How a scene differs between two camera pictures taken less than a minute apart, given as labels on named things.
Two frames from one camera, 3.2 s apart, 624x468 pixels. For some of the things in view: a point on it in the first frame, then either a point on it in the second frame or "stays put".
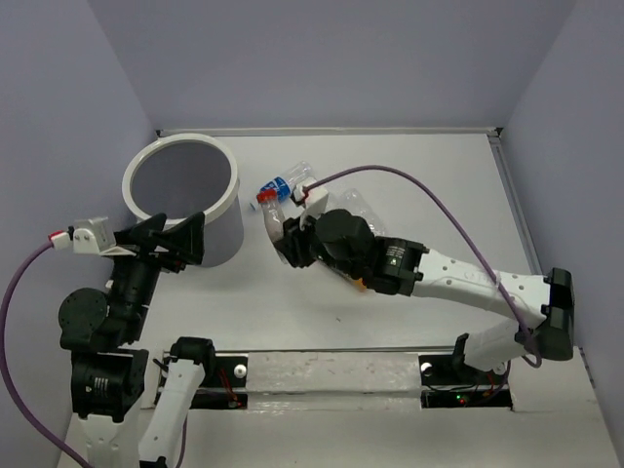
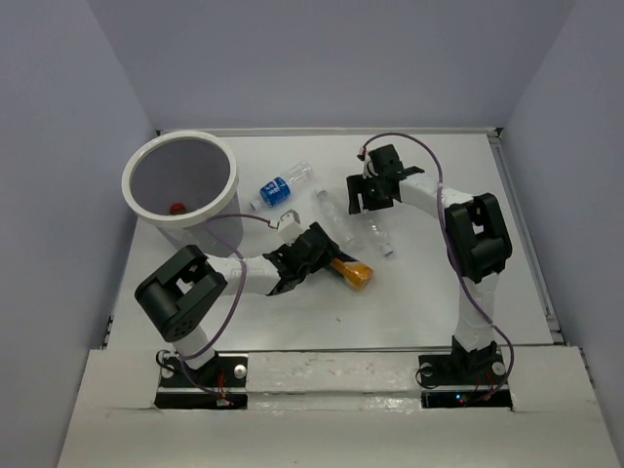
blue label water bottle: x=284 y=182 stays put
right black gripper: x=293 y=242 to x=358 y=184
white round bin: x=183 y=176 stays put
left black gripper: x=187 y=238 to x=328 y=253
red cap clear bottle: x=272 y=213 to x=177 y=209
